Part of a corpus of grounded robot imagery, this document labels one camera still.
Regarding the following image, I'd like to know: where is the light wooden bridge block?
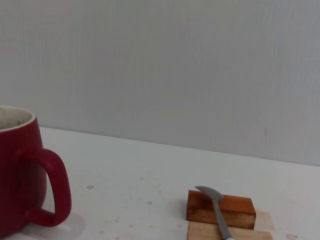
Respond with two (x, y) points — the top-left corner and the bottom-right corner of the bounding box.
(186, 221), (273, 240)

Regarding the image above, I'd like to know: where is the red ceramic coffee mug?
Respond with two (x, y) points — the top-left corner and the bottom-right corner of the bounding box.
(0, 105), (73, 240)

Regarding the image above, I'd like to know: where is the dark brown wooden block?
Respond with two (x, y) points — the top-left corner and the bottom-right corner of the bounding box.
(186, 189), (258, 230)

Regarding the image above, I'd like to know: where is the spoon with light blue handle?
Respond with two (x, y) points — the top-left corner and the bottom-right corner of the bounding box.
(194, 185), (237, 240)

